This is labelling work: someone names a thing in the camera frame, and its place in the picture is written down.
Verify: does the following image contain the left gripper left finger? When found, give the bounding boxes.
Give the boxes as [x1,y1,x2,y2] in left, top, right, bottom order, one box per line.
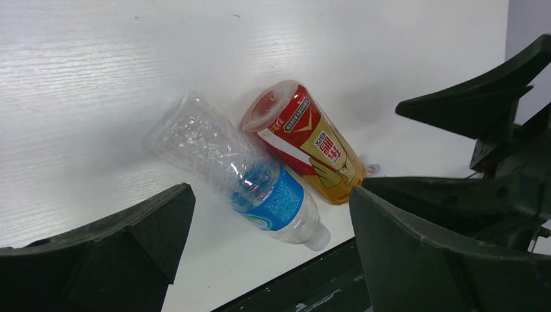
[1,183,196,311]

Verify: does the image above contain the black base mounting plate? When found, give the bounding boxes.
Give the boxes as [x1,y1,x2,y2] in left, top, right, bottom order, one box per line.
[215,238,372,312]

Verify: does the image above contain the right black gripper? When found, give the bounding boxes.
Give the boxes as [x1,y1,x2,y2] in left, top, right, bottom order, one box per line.
[362,34,550,241]

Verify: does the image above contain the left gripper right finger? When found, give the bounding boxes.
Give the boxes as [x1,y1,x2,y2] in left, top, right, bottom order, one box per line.
[350,187,550,311]

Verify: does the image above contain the blue label clear bottle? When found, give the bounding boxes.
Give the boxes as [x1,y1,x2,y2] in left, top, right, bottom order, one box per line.
[147,92,331,252]

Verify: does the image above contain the red gold drink bottle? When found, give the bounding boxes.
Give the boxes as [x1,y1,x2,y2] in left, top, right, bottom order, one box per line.
[241,80,378,205]

